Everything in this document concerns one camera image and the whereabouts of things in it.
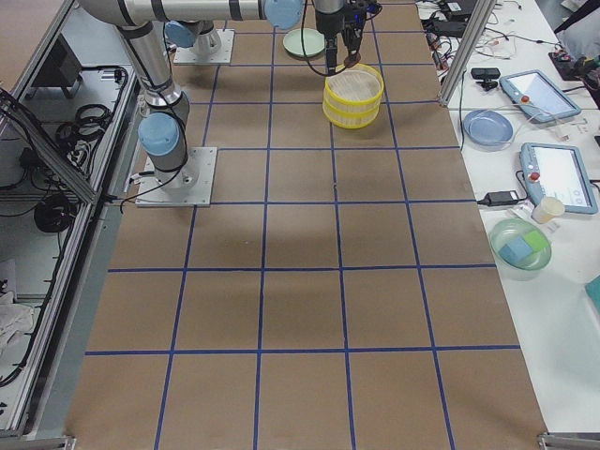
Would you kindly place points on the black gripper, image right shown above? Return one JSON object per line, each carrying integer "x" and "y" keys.
{"x": 327, "y": 24}

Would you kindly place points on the brown bun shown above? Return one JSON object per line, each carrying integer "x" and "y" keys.
{"x": 351, "y": 60}

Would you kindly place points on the yellow steamer basket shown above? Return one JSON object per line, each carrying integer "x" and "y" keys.
{"x": 349, "y": 120}
{"x": 356, "y": 89}

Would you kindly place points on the light green plate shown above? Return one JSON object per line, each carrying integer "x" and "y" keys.
{"x": 304, "y": 43}

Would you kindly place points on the black webcam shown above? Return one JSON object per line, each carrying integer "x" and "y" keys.
{"x": 486, "y": 77}

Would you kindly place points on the blue plate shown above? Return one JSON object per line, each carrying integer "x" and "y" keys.
{"x": 488, "y": 129}

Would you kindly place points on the teach pendant far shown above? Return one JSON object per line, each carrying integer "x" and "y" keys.
{"x": 538, "y": 96}

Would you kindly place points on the teach pendant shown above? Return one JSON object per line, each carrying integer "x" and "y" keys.
{"x": 538, "y": 96}
{"x": 552, "y": 170}

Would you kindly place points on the black power adapter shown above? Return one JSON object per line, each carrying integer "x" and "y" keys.
{"x": 501, "y": 198}

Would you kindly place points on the teach pendant near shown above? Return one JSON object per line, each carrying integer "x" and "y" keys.
{"x": 552, "y": 170}

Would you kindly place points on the paper cup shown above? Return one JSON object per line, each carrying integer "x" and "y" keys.
{"x": 547, "y": 209}

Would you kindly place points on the metal base plate, image right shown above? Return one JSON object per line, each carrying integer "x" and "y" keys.
{"x": 210, "y": 49}

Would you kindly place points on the metal base plate, image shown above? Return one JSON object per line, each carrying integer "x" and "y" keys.
{"x": 210, "y": 49}
{"x": 192, "y": 186}

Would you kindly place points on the aluminium frame post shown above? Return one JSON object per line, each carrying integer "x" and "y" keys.
{"x": 474, "y": 30}

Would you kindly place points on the metal base plate, image left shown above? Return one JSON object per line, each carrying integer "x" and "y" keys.
{"x": 192, "y": 186}

